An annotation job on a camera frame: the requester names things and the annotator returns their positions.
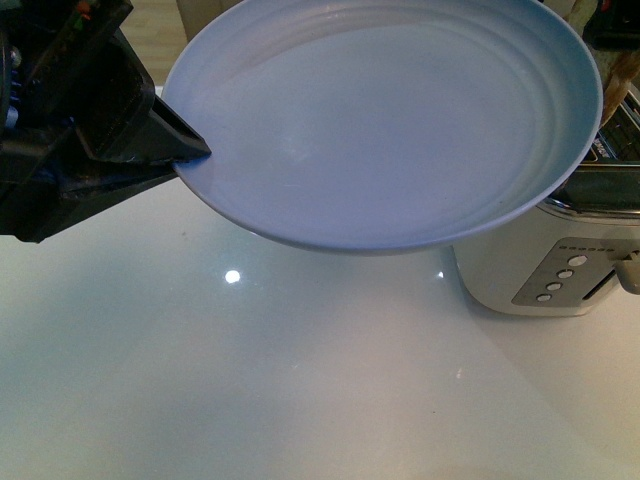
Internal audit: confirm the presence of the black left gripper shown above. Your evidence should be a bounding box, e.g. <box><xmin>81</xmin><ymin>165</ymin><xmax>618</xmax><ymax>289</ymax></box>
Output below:
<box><xmin>1</xmin><ymin>1</ymin><xmax>211</xmax><ymax>243</ymax></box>

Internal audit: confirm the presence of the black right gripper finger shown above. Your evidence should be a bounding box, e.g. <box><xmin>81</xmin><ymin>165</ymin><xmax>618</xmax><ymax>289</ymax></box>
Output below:
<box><xmin>583</xmin><ymin>0</ymin><xmax>639</xmax><ymax>50</ymax></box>

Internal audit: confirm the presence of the toasted bread slice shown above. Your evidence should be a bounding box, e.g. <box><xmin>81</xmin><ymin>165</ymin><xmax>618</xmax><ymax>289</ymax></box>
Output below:
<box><xmin>564</xmin><ymin>1</ymin><xmax>639</xmax><ymax>126</ymax></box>

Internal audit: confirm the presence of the light blue plate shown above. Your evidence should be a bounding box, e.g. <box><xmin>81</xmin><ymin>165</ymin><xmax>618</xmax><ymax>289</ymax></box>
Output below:
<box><xmin>163</xmin><ymin>1</ymin><xmax>603</xmax><ymax>252</ymax></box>

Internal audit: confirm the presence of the white chrome two-slot toaster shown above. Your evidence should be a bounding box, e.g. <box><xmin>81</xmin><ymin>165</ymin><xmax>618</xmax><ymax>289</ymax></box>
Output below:
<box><xmin>454</xmin><ymin>85</ymin><xmax>639</xmax><ymax>316</ymax></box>

